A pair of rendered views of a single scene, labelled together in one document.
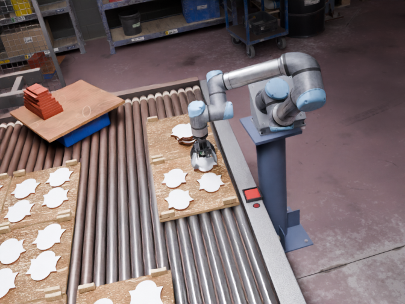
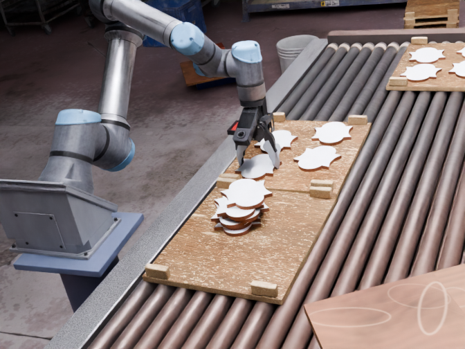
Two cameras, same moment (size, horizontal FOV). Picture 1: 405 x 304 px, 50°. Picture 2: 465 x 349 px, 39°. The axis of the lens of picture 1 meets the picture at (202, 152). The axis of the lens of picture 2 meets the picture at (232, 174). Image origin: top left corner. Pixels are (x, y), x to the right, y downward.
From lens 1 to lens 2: 3.25 m
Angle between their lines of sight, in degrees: 108
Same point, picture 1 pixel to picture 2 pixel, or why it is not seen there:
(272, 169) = not seen: hidden behind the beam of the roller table
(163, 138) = (279, 236)
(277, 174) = not seen: hidden behind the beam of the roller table
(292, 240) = not seen: outside the picture
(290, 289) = (292, 70)
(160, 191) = (349, 151)
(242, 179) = (231, 148)
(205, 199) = (299, 129)
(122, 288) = (443, 82)
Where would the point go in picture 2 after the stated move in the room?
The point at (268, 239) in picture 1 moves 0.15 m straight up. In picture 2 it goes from (272, 96) to (267, 57)
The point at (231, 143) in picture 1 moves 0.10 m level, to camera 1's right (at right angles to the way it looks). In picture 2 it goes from (183, 199) to (154, 195)
